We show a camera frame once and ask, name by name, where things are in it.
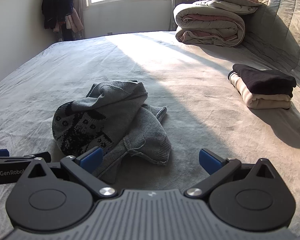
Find folded cream garment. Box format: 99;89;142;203
227;70;293;110

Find grey knit patterned sweater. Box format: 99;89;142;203
52;80;172;184

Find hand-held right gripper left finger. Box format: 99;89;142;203
17;147;118;198

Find folded beige pink quilt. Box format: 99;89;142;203
173;0;245;47

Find hanging pink garment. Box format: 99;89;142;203
53;12;84;33

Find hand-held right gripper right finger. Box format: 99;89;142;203
184;149;283;198

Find bed with grey sheet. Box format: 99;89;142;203
0;30;300;240

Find folded black garment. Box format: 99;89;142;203
232;64;297;98

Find hanging dark clothes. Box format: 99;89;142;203
42;0;73;30

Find grey quilted headboard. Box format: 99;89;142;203
231;0;300;98

